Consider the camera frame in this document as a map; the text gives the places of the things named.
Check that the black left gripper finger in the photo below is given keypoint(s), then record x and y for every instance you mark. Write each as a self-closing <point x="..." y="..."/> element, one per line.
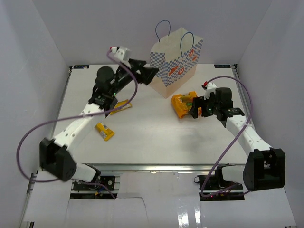
<point x="139" y="63"/>
<point x="148" y="74"/>

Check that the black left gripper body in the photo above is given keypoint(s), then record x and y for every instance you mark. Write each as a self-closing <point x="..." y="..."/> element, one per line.
<point x="124" y="76"/>

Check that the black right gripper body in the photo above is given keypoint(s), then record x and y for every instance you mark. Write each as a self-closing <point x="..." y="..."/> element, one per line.
<point x="211" y="106"/>

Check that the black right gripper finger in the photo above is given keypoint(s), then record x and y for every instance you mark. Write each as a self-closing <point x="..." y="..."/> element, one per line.
<point x="195" y="112"/>
<point x="198" y="102"/>

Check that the orange mango candy bag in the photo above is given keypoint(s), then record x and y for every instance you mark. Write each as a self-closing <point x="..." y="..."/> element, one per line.
<point x="182" y="103"/>

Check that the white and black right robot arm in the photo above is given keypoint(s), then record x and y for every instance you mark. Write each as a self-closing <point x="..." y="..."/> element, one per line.
<point x="265" y="165"/>

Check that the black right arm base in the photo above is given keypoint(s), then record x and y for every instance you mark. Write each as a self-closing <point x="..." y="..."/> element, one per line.
<point x="213" y="185"/>

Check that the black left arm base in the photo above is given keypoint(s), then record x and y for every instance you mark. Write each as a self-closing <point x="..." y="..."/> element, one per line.
<point x="102" y="182"/>

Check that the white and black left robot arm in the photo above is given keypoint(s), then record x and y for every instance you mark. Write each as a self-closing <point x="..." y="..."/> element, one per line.
<point x="55" y="155"/>

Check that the yellow snack bar middle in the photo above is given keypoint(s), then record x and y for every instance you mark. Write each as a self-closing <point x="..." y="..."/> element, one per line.
<point x="121" y="106"/>

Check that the yellow snack bar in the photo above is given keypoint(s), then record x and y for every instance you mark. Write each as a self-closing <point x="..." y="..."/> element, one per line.
<point x="105" y="132"/>
<point x="121" y="106"/>

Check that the yellow snack bar bottom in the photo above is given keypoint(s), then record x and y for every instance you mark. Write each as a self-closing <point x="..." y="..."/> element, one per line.
<point x="105" y="132"/>

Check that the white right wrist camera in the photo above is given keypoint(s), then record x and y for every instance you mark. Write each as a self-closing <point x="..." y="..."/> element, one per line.
<point x="209" y="88"/>

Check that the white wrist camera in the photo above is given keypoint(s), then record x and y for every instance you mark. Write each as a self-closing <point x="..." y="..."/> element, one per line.
<point x="209" y="88"/>
<point x="121" y="53"/>

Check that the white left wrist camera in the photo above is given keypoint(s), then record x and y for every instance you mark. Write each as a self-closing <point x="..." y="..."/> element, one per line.
<point x="121" y="53"/>

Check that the checkered paper bag blue handles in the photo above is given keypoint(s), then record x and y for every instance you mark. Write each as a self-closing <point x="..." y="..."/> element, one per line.
<point x="176" y="55"/>

